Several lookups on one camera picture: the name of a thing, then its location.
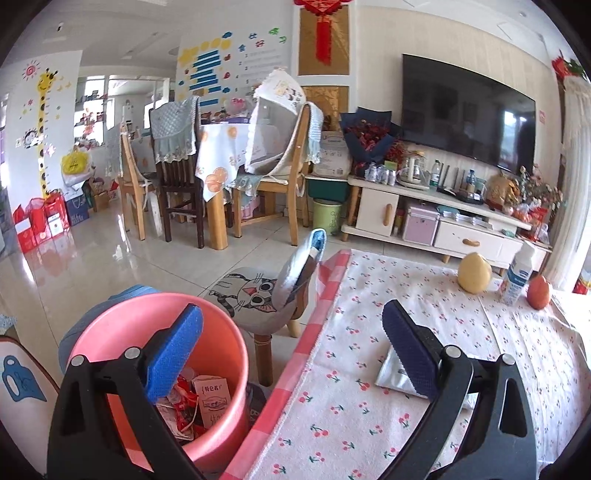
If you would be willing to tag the blue round stool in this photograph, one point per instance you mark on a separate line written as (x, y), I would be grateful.
(71, 336)

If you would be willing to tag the yellow pear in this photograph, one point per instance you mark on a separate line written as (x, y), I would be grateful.
(474, 273)

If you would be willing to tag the cherry print tablecloth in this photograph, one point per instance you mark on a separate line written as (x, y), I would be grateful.
(327, 419)

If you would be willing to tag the white blue milk bottle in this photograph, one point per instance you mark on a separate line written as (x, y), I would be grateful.
(517, 275)

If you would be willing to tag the black flat television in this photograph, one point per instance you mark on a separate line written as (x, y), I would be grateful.
(460, 111)

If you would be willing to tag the red gift bags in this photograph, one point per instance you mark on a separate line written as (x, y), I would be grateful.
(40, 221)

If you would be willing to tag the pink storage box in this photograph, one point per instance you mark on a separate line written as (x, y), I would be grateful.
(421, 224)

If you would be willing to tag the giraffe height wall sticker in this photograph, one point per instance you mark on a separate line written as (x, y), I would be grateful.
(46, 81)

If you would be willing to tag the pink plastic bucket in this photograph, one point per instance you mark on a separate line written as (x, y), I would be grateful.
(220, 351)

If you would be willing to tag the glass electric kettle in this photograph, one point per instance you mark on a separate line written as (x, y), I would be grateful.
(414, 173)

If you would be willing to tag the wooden chair with cover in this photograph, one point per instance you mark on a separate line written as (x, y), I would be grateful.
(285, 132)

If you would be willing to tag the small silver foil packet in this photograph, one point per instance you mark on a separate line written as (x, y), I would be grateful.
(393, 376)

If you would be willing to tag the dark blue flower bouquet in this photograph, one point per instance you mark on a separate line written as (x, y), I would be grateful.
(371, 137)

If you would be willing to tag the green trash bin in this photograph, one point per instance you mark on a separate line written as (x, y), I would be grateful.
(326, 214)

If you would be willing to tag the beige milk carton box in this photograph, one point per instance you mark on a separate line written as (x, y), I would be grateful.
(213, 398)

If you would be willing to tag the light wooden chair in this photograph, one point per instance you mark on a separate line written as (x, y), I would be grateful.
(135, 190)

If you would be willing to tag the yellow plastic bag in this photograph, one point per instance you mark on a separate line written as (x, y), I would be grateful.
(75, 162)

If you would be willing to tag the red chinese knot decoration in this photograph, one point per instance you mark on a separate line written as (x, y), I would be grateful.
(323, 10)

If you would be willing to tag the dark wooden chair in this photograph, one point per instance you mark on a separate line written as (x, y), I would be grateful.
(174, 129)

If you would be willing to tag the white tv cabinet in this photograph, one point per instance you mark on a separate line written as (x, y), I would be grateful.
(378, 212)

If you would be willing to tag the red apple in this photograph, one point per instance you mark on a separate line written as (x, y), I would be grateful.
(539, 292)

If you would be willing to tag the cat print stool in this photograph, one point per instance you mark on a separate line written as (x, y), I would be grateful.
(261, 303)

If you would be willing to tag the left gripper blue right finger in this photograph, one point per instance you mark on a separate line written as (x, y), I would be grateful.
(499, 442)

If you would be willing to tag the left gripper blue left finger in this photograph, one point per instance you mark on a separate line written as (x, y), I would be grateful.
(84, 442)

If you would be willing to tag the dining table with cloth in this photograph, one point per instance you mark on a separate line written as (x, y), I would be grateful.
(222, 150)

